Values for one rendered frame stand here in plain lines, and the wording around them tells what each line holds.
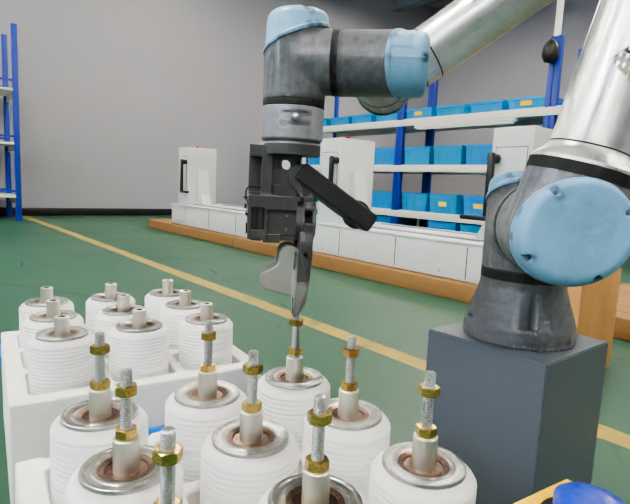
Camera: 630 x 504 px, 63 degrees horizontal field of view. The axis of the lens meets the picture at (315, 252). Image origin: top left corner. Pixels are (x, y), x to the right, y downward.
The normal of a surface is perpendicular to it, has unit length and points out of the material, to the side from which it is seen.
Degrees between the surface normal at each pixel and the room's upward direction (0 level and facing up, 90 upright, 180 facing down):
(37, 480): 0
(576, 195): 97
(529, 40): 90
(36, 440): 90
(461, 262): 90
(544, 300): 72
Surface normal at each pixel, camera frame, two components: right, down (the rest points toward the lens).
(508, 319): -0.48, -0.22
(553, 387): 0.63, 0.13
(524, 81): -0.77, 0.04
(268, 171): 0.14, 0.14
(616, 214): -0.18, 0.25
